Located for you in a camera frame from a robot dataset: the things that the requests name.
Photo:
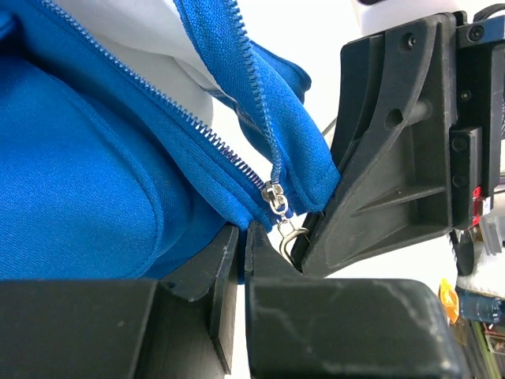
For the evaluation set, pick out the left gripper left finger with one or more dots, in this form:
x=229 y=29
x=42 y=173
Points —
x=181 y=326

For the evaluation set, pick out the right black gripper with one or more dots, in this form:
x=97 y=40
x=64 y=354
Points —
x=391 y=143

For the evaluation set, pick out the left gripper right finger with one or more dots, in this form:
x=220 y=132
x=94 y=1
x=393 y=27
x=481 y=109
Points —
x=302 y=327

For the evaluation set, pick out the blue zip-up jacket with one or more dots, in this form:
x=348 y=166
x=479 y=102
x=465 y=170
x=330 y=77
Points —
x=133 y=131

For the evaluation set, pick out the silver zipper slider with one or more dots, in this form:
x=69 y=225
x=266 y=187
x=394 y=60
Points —
x=274 y=195

